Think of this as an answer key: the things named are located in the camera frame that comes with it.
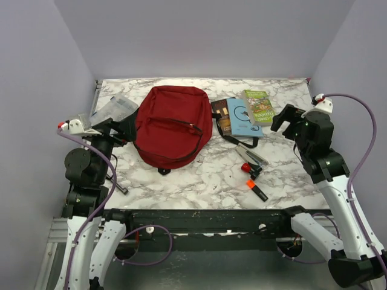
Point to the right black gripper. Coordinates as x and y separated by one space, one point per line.
289 113

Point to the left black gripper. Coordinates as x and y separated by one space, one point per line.
106 127

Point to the grey black stapler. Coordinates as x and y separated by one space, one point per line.
250 157

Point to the red and black small tool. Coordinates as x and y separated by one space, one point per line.
253 170

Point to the red student backpack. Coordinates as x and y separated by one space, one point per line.
170 127

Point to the orange black highlighter marker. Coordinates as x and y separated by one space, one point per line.
259 193

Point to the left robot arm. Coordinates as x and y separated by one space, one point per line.
92 180

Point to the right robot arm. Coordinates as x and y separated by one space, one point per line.
356 257

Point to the clear plastic storage box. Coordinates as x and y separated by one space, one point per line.
118 108

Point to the green illustrated book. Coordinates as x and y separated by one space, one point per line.
259 107

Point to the light blue book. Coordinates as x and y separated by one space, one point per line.
239 120

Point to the dark brown book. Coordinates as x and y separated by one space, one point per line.
220 107

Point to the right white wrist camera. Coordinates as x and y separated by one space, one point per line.
320 104

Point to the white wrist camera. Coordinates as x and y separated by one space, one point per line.
79 125
320 104

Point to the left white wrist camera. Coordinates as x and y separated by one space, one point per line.
79 125

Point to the black metal bracket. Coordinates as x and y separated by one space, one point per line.
118 186

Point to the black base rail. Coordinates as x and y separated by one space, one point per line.
200 230

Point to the aluminium extrusion rail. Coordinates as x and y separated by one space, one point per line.
58 231

